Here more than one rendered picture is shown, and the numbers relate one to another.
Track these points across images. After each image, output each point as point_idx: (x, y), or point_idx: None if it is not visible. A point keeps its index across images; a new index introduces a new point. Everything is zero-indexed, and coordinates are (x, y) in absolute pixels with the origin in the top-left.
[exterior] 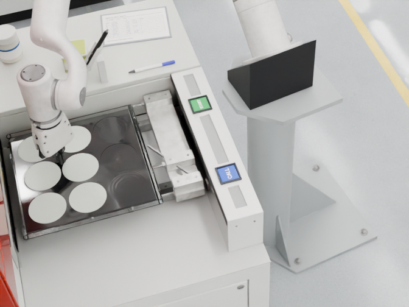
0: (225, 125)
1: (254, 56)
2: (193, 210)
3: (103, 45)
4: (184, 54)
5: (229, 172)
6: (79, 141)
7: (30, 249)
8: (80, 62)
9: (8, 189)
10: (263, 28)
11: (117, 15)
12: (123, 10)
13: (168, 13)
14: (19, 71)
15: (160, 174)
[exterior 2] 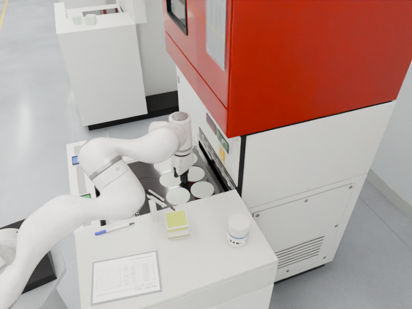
0: (70, 187)
1: None
2: None
3: (156, 250)
4: (85, 243)
5: (77, 160)
6: (173, 194)
7: None
8: (149, 125)
9: (214, 173)
10: (5, 240)
11: (144, 290)
12: (137, 299)
13: (89, 296)
14: (189, 117)
15: None
